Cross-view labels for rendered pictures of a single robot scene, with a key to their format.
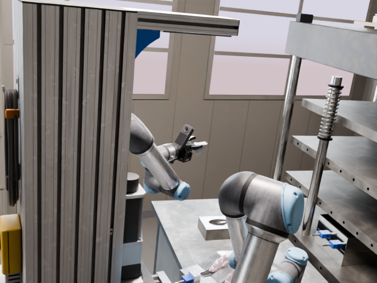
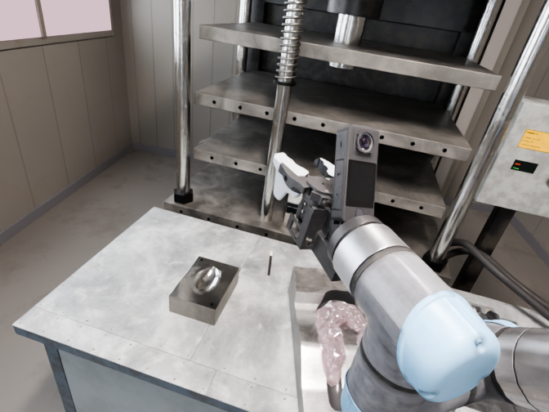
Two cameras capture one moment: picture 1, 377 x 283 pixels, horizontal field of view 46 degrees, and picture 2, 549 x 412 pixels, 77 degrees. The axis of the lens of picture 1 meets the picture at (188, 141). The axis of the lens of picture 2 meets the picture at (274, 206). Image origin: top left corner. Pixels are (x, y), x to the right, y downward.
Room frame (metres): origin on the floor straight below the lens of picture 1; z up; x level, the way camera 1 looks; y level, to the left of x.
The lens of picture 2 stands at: (1.73, 0.39, 1.66)
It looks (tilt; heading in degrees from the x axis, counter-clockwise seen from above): 30 degrees down; 299
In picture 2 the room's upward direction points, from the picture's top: 9 degrees clockwise
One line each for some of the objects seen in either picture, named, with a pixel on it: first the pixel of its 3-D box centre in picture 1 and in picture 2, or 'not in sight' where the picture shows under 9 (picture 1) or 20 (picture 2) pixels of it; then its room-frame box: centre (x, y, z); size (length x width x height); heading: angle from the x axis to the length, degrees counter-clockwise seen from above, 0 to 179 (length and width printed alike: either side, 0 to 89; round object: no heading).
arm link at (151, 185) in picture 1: (155, 179); (398, 381); (1.70, 0.12, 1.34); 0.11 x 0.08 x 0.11; 52
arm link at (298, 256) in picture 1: (293, 265); not in sight; (1.31, -0.40, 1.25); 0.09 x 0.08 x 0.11; 147
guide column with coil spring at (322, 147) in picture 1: (315, 186); (274, 155); (2.42, -0.77, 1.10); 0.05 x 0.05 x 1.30
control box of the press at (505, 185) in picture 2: not in sight; (475, 263); (1.54, -1.23, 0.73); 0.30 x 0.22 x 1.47; 18
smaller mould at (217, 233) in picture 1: (218, 227); (206, 288); (2.28, -0.22, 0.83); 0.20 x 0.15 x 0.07; 108
